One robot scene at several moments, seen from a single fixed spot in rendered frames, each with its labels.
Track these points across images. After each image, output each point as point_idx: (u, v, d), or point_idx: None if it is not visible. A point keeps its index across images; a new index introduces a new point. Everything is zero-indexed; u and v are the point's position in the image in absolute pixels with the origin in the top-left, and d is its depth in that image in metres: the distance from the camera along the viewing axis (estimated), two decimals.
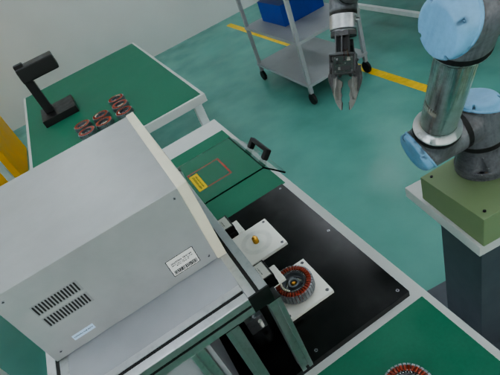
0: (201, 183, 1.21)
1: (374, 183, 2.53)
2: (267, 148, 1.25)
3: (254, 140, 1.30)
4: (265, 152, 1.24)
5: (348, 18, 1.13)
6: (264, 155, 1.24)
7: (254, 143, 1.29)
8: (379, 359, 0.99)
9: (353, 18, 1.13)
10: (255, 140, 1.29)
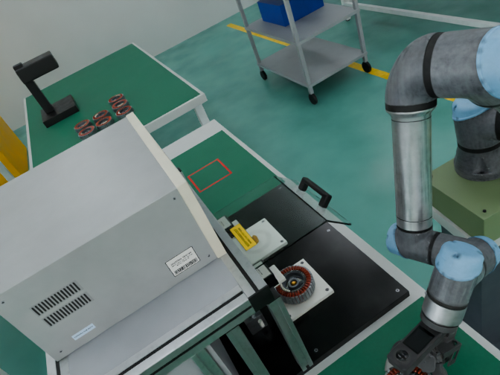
0: (246, 238, 0.98)
1: (374, 183, 2.53)
2: (327, 193, 1.01)
3: (307, 182, 1.06)
4: (324, 198, 1.00)
5: None
6: (324, 202, 1.00)
7: (308, 185, 1.06)
8: (379, 359, 0.99)
9: None
10: (309, 181, 1.06)
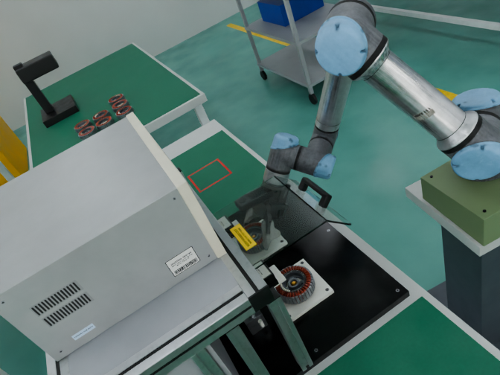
0: (246, 238, 0.98)
1: (374, 183, 2.53)
2: (327, 193, 1.01)
3: (307, 182, 1.06)
4: (324, 198, 1.00)
5: None
6: (324, 202, 1.00)
7: (308, 185, 1.06)
8: (379, 359, 0.99)
9: None
10: (309, 181, 1.06)
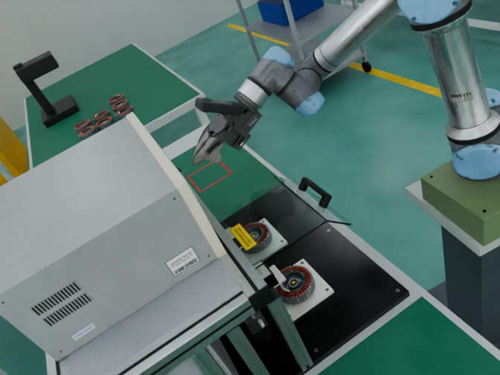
0: (246, 238, 0.98)
1: (374, 183, 2.53)
2: (327, 193, 1.01)
3: (307, 182, 1.06)
4: (324, 198, 1.00)
5: None
6: (324, 202, 1.00)
7: (308, 185, 1.06)
8: (379, 359, 0.99)
9: None
10: (309, 181, 1.06)
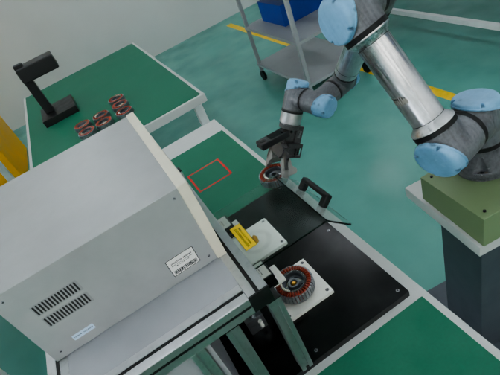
0: (246, 238, 0.98)
1: (374, 183, 2.53)
2: (327, 193, 1.01)
3: (307, 182, 1.06)
4: (324, 198, 1.00)
5: None
6: (324, 202, 1.00)
7: (308, 185, 1.06)
8: (379, 359, 0.99)
9: (292, 114, 1.49)
10: (309, 181, 1.06)
